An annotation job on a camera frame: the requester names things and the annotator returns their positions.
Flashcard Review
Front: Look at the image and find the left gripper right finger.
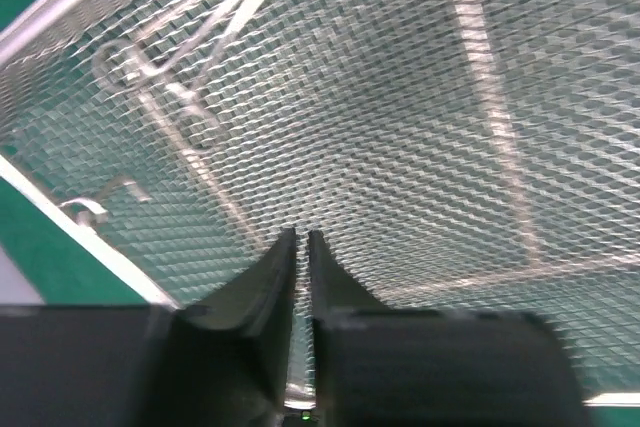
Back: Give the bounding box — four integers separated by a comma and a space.
308, 231, 593, 426

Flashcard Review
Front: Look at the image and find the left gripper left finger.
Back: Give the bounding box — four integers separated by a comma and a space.
1, 228, 297, 426

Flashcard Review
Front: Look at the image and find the green surgical drape cloth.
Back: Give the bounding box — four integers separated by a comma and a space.
0, 0, 640, 427

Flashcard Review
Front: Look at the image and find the wire mesh instrument tray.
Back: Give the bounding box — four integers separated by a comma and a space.
0, 0, 640, 408

